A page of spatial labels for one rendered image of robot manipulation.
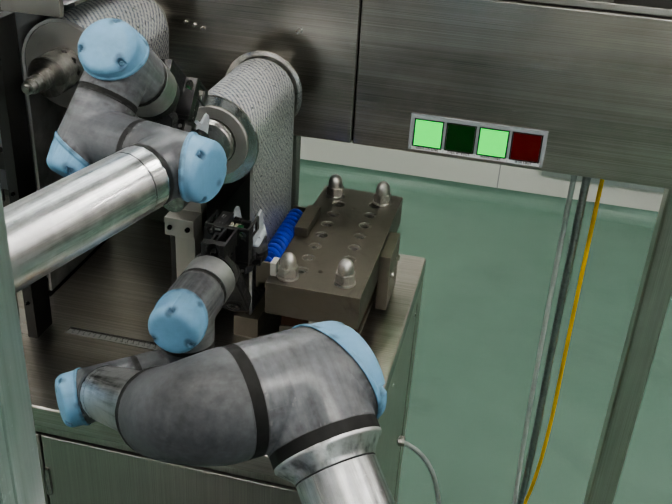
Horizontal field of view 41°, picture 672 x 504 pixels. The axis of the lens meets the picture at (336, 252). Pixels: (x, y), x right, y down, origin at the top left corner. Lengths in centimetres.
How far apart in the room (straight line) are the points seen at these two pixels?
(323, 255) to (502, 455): 136
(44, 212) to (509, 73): 98
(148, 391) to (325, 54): 93
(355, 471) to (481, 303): 259
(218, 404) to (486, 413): 210
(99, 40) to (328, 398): 50
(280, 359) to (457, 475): 182
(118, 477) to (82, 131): 64
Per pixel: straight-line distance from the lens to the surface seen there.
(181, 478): 145
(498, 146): 167
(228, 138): 138
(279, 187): 160
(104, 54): 109
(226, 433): 85
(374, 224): 166
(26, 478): 35
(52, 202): 89
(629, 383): 211
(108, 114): 108
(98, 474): 152
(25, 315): 161
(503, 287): 356
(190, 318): 118
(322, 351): 89
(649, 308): 201
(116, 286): 171
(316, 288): 145
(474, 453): 274
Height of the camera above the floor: 179
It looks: 29 degrees down
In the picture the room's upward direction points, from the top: 4 degrees clockwise
